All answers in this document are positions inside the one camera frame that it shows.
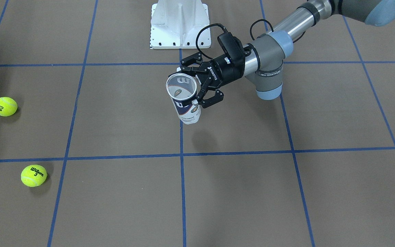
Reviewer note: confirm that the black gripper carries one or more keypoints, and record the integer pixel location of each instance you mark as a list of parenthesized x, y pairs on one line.
[(224, 69)]

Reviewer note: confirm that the white central pedestal column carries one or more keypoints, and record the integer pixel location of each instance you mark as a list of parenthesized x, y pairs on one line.
[(175, 24)]

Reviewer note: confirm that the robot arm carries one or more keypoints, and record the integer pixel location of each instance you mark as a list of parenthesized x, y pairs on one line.
[(261, 61)]

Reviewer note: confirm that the tennis ball with Roland Garros print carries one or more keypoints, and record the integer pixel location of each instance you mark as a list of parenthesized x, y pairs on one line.
[(8, 106)]

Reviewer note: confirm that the tennis ball with Wilson print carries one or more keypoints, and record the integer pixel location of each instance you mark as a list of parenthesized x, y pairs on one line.
[(33, 175)]

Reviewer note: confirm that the clear tennis ball can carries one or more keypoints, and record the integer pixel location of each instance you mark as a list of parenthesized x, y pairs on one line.
[(182, 90)]

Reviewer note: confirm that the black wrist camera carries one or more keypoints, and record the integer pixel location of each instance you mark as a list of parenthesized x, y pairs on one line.
[(233, 49)]

